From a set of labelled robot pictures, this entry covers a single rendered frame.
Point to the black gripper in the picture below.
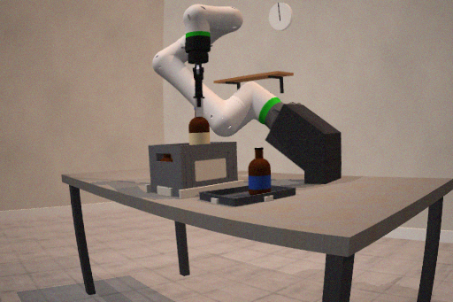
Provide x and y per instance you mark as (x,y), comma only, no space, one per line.
(198,58)

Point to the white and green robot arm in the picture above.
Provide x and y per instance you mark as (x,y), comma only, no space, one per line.
(249,102)

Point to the grey divided crate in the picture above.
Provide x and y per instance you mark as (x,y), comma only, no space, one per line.
(193,166)

